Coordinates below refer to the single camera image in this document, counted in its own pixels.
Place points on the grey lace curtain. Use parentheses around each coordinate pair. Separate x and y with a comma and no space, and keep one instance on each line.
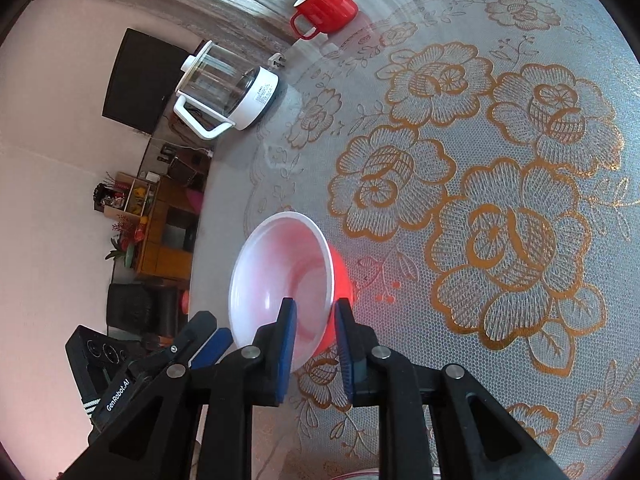
(200,0)

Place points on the pink bag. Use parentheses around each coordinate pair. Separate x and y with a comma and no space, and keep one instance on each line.
(195,200)

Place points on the black flat television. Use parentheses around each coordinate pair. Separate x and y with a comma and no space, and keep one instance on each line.
(135,80)

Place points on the wooden desk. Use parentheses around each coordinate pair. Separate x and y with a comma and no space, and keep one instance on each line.
(160,240)

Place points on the black speaker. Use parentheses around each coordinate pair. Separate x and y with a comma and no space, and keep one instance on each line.
(182,169)

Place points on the black sofa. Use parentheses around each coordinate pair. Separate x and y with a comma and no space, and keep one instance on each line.
(140,310)

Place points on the wooden desktop shelf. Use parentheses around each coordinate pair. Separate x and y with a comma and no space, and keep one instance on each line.
(132,197)

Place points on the red mug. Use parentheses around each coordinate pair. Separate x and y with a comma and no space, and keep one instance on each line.
(330,2)

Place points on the white power plug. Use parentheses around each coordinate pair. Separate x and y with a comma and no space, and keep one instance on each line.
(278,60)

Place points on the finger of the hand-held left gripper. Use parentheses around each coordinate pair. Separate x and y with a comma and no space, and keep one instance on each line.
(215,347)
(195,332)

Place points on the potted green plant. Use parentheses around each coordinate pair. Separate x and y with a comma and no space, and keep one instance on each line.
(120,252)

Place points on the white glass electric kettle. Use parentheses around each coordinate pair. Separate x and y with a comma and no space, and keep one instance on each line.
(250,100)

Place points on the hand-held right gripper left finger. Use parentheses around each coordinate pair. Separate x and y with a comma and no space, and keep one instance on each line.
(285,350)

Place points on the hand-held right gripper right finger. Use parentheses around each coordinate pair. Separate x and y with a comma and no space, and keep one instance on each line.
(345,355)

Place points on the red bowl white inside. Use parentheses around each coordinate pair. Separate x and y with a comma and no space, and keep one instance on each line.
(280,270)

